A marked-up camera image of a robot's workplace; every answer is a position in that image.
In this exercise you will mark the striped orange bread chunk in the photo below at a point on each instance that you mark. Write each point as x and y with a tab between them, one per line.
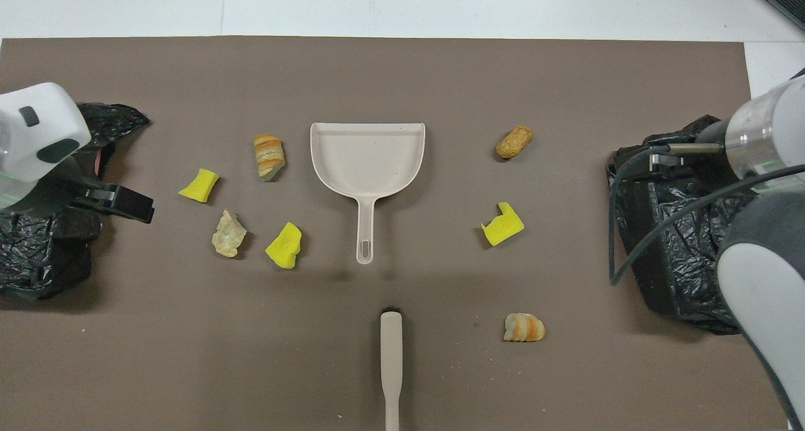
268	155

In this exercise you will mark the bumpy yellow sponge piece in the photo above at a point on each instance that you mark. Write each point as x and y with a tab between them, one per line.
284	246

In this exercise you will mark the brown table mat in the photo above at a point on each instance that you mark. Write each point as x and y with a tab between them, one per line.
402	85

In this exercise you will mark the pale crumbly bread chunk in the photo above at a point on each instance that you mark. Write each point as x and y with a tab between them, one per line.
227	235

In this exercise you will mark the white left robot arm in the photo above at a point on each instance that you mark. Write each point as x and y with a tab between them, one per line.
38	129

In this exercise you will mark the brown peanut shaped bread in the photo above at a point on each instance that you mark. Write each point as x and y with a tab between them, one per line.
514	141

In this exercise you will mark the beige brush with black bristles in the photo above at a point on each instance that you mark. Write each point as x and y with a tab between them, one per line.
391	355

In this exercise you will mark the black bag lined trash bin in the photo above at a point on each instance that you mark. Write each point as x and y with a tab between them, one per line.
673	261
31	255

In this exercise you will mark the notched yellow sponge piece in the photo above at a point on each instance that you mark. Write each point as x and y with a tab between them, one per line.
503	226

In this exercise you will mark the rounded striped bread roll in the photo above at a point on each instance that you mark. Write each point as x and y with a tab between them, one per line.
524	328

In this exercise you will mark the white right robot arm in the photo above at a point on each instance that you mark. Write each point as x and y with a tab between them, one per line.
767	292

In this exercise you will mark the beige plastic dustpan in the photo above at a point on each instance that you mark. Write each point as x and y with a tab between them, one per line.
368	160

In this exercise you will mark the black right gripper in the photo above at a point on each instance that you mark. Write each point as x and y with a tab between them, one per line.
665	165

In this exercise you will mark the smooth yellow sponge piece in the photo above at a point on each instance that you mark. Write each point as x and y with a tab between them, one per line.
200	186

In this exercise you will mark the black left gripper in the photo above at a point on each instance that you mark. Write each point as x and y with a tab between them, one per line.
94	198

